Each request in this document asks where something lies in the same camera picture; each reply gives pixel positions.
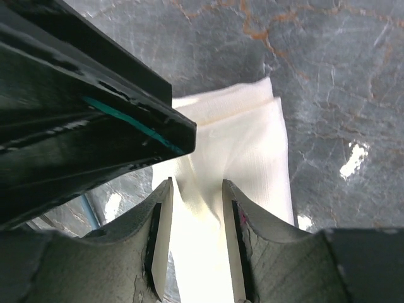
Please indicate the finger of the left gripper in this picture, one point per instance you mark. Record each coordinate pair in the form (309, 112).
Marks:
(66, 24)
(65, 131)

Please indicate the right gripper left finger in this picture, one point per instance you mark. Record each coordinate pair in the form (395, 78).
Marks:
(123, 261)

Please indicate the white cloth napkin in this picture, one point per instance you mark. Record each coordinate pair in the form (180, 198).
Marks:
(241, 137)

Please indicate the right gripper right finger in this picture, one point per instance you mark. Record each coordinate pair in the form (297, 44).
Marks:
(273, 261)

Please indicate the blue plastic spoon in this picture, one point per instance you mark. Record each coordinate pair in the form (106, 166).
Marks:
(89, 212)

